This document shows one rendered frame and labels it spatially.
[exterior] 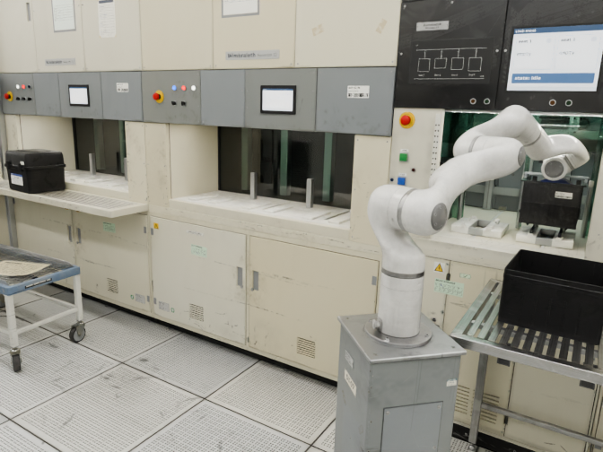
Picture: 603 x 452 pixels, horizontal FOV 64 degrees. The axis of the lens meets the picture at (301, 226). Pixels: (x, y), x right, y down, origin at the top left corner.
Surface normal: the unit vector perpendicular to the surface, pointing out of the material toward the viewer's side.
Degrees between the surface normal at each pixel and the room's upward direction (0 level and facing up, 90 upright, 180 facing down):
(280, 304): 90
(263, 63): 90
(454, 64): 90
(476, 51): 90
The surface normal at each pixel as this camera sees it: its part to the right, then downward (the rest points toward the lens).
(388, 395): 0.23, 0.24
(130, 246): -0.52, 0.18
